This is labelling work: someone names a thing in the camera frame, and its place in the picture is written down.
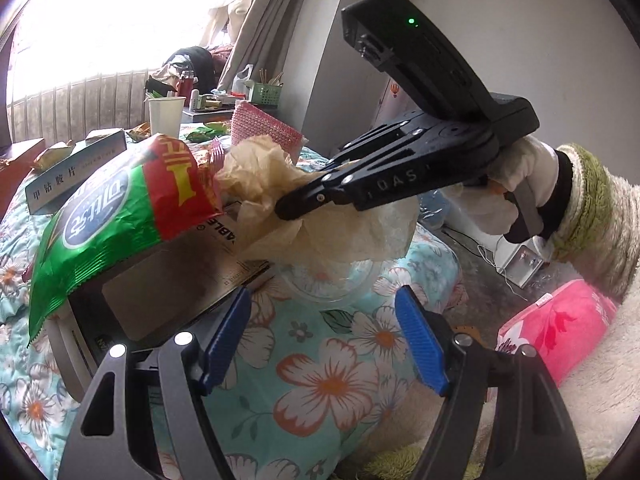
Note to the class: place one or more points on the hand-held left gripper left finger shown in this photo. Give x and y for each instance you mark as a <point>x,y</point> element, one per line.
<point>227,337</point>

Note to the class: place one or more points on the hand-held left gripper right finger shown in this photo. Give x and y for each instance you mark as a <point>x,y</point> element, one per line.
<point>425,345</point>

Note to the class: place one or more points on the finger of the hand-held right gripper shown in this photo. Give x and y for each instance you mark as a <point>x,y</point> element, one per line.
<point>390,185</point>
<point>385,137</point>

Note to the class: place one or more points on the beige paper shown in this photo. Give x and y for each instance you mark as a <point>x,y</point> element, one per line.
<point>340,230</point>

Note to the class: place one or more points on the clear plastic container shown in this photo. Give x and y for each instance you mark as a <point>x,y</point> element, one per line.
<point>325,282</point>

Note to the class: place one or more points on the red green chips bag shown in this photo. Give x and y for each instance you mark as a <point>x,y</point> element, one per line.
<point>110,220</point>

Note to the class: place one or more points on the person's right forearm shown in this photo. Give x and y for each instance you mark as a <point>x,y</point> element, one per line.
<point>600,220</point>

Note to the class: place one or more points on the person's right hand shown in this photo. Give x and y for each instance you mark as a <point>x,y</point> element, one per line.
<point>530,160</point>

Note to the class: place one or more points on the large blue water jug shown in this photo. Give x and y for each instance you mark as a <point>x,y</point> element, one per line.
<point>434,209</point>

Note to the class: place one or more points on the pink woven basket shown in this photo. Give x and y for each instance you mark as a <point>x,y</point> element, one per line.
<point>265,125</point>

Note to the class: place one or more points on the green plastic basket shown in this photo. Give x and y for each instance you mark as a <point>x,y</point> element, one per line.
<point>265,94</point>

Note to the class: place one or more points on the white electric appliance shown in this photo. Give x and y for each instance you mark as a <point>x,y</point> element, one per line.
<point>525,265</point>

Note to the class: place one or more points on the pink tissue packet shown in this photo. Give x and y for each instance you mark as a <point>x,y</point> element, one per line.
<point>560,330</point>

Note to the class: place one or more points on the white detergent bottle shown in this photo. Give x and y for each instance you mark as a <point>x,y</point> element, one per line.
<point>243,80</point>

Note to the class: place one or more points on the beige curtain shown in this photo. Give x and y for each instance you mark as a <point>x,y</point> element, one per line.
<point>280,20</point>

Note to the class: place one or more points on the green snack wrapper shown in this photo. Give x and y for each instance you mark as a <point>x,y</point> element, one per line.
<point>202,134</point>

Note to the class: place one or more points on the grey bedside cabinet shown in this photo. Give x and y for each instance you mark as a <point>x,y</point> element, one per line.
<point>200,116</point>

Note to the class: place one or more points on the hanging cream cloth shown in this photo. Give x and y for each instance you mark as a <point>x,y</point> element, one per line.
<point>235,10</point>

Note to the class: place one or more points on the red thermos bottle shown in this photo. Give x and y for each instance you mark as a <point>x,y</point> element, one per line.
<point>185,85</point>

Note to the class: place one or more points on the black backpack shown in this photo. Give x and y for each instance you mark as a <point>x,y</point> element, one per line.
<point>192,62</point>

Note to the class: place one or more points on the white paper cup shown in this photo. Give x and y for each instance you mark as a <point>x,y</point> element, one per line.
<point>166,116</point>

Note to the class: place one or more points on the white blue medicine box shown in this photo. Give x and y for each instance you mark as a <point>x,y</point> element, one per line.
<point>75,175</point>

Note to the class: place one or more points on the orange snack wrapper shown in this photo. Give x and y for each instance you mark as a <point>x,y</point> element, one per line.
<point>139,131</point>

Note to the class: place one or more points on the yellow snack wrapper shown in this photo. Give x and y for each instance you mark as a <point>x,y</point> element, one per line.
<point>52,156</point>

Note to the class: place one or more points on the red cardboard box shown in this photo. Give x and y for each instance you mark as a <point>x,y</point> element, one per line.
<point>17,165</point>

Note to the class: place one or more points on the metal window railing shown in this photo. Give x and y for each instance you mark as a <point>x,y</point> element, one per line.
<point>85,105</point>

